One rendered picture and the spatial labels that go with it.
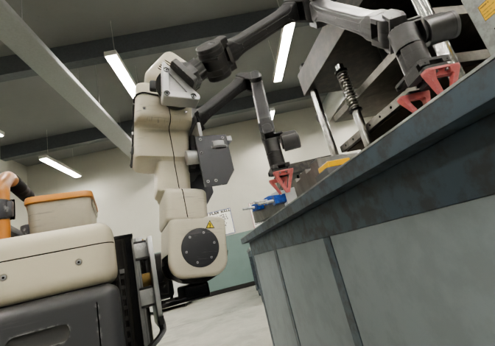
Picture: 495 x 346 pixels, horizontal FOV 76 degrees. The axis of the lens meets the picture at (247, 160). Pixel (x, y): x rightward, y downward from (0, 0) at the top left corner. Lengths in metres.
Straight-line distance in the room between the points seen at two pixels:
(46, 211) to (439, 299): 0.84
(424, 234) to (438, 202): 0.07
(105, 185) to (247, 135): 4.02
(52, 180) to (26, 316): 9.11
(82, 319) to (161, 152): 0.49
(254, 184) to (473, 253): 7.98
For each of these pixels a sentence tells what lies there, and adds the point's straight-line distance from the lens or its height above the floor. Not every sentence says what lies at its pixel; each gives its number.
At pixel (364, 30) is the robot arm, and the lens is 0.89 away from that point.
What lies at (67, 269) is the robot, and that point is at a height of 0.73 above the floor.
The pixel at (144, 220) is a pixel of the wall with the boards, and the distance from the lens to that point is 8.62.
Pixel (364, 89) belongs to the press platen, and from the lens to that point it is 2.20.
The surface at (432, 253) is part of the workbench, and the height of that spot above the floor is 0.61.
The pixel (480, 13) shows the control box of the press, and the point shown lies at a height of 1.36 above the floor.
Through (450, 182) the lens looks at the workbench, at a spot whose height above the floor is 0.70.
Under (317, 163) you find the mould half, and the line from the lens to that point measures 0.93.
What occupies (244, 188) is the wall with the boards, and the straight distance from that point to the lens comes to 8.39.
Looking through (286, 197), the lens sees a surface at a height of 0.83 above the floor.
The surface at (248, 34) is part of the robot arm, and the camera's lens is 1.03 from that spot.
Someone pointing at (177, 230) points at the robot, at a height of 0.78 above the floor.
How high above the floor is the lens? 0.67
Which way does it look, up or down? 17 degrees up
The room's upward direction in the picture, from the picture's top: 14 degrees counter-clockwise
